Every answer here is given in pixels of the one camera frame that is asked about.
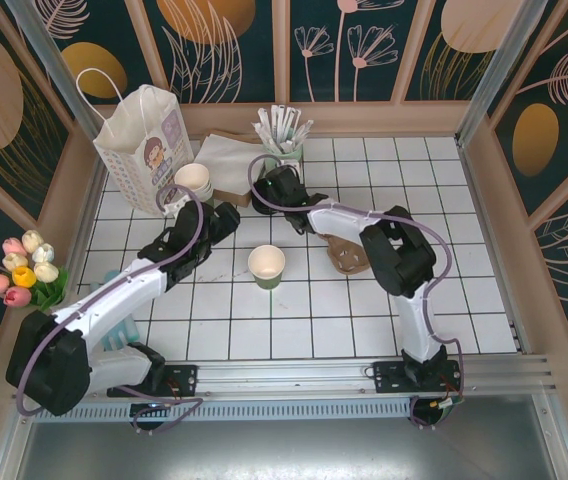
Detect brown kraft paper stack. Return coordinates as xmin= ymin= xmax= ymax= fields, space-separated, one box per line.
xmin=206 ymin=128 xmax=268 ymax=209

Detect pale green straw holder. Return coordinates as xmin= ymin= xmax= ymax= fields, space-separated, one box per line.
xmin=262 ymin=141 xmax=306 ymax=174

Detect green paper coffee cup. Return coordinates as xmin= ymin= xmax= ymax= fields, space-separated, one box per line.
xmin=247 ymin=244 xmax=287 ymax=291

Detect white artificial tulip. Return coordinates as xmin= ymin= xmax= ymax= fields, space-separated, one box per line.
xmin=33 ymin=260 xmax=61 ymax=283
xmin=21 ymin=228 xmax=44 ymax=254
xmin=31 ymin=243 xmax=56 ymax=265
xmin=2 ymin=252 xmax=30 ymax=272

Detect yellow artificial tulip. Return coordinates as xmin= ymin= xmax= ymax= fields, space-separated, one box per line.
xmin=12 ymin=265 xmax=36 ymax=289

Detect steel sheet panel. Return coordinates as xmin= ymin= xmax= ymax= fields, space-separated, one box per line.
xmin=13 ymin=419 xmax=568 ymax=480

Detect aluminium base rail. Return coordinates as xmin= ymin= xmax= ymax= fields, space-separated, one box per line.
xmin=78 ymin=353 xmax=558 ymax=402

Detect grey slotted cable duct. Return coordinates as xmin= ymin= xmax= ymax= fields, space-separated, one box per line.
xmin=31 ymin=402 xmax=415 ymax=424

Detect stack of paper cups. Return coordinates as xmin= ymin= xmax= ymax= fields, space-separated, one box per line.
xmin=173 ymin=163 xmax=214 ymax=204

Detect teal toy rake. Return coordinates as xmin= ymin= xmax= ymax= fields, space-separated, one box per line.
xmin=113 ymin=315 xmax=141 ymax=347

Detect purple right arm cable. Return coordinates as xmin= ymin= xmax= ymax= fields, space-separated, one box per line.
xmin=247 ymin=154 xmax=467 ymax=431

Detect brown pulp cup carrier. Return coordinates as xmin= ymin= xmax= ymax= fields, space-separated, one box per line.
xmin=324 ymin=232 xmax=373 ymax=276

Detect tulip bouquet in vase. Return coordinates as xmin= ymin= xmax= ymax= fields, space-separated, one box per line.
xmin=27 ymin=267 xmax=71 ymax=315

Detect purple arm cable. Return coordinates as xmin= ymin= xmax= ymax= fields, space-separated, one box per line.
xmin=247 ymin=154 xmax=467 ymax=431
xmin=15 ymin=183 xmax=206 ymax=434

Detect aluminium frame post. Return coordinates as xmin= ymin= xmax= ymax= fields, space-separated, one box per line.
xmin=6 ymin=0 xmax=115 ymax=156
xmin=456 ymin=0 xmax=550 ymax=146

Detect white printed paper bag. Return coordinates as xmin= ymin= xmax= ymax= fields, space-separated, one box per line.
xmin=74 ymin=68 xmax=196 ymax=217

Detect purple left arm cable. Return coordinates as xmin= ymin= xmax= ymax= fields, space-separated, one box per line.
xmin=15 ymin=183 xmax=206 ymax=434

